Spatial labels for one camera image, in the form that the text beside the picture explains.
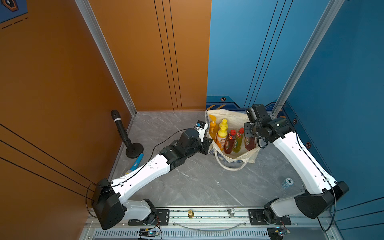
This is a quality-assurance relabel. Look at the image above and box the dark red soap bottle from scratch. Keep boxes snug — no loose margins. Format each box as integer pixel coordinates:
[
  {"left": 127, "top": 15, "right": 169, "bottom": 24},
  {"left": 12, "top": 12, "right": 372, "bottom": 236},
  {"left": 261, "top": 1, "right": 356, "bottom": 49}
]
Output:
[
  {"left": 224, "top": 130, "right": 237, "bottom": 154},
  {"left": 244, "top": 137, "right": 257, "bottom": 151}
]

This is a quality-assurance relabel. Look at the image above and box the large orange dish soap bottle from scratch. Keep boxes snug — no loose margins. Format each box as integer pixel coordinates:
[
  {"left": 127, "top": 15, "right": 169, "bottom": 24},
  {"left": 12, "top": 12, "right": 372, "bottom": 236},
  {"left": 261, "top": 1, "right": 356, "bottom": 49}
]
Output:
[{"left": 209, "top": 115, "right": 219, "bottom": 142}]

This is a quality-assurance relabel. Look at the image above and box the orange bottle yellow cap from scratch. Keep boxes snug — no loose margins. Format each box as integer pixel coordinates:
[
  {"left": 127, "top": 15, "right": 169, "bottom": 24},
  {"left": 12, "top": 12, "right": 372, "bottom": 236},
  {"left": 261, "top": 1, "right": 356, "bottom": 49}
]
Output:
[
  {"left": 216, "top": 126, "right": 228, "bottom": 151},
  {"left": 219, "top": 119, "right": 228, "bottom": 129}
]

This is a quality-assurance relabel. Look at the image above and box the green soap bottle red cap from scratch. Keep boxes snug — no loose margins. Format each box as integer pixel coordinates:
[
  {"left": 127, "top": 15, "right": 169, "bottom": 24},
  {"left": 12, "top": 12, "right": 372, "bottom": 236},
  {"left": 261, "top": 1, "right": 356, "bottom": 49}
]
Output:
[{"left": 233, "top": 128, "right": 244, "bottom": 153}]

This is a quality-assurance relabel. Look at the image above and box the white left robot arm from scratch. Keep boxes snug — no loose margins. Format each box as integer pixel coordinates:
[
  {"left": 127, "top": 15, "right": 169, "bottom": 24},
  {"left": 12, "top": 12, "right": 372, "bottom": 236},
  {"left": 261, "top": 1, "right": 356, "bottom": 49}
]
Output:
[{"left": 91, "top": 129, "right": 213, "bottom": 230}]

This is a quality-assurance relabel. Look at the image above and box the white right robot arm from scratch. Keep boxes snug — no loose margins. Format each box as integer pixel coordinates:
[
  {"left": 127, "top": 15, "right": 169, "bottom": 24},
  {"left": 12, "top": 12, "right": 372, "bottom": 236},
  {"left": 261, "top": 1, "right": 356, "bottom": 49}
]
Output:
[{"left": 244, "top": 116, "right": 349, "bottom": 225}]

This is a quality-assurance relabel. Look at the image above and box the small blue white tape roll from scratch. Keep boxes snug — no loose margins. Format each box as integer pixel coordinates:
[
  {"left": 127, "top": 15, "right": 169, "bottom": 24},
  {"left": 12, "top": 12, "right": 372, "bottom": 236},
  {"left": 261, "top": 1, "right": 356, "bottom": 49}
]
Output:
[{"left": 281, "top": 178, "right": 294, "bottom": 190}]

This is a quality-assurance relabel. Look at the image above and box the black microphone on stand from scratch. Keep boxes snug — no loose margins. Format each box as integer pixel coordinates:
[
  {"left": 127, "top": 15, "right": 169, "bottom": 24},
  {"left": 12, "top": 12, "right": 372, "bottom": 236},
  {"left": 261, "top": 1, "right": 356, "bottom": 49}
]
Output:
[{"left": 111, "top": 110, "right": 144, "bottom": 159}]

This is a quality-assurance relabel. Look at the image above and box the blue pen on table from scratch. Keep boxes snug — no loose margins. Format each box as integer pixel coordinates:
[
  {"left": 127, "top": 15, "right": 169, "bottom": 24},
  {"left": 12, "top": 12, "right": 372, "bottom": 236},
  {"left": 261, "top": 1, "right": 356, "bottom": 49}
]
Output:
[{"left": 125, "top": 153, "right": 144, "bottom": 175}]

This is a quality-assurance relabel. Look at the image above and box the green circuit board left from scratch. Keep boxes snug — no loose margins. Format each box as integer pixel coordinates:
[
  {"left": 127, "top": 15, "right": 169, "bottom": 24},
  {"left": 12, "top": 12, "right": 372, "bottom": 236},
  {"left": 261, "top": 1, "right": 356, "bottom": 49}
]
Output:
[{"left": 138, "top": 229, "right": 161, "bottom": 239}]

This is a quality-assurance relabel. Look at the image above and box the circuit board right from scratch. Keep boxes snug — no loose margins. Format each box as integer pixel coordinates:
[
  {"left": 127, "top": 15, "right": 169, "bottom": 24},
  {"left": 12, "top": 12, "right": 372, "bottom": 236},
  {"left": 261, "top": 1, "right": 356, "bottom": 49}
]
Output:
[{"left": 268, "top": 229, "right": 291, "bottom": 240}]

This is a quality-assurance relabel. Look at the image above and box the brass knob on rail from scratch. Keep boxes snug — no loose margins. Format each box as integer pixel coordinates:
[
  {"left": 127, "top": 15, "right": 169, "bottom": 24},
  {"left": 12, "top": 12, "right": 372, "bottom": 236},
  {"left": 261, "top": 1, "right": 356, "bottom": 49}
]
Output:
[{"left": 187, "top": 210, "right": 194, "bottom": 218}]

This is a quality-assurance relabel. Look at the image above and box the silver knob on rail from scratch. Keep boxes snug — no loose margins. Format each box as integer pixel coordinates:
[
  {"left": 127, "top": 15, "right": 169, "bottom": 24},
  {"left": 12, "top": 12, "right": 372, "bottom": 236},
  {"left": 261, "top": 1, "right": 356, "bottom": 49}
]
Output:
[{"left": 228, "top": 208, "right": 235, "bottom": 217}]

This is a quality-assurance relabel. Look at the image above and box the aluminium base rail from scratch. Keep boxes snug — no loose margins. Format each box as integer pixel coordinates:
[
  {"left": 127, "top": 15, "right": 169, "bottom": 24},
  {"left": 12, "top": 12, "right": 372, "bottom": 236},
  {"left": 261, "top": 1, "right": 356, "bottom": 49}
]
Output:
[{"left": 80, "top": 207, "right": 343, "bottom": 240}]

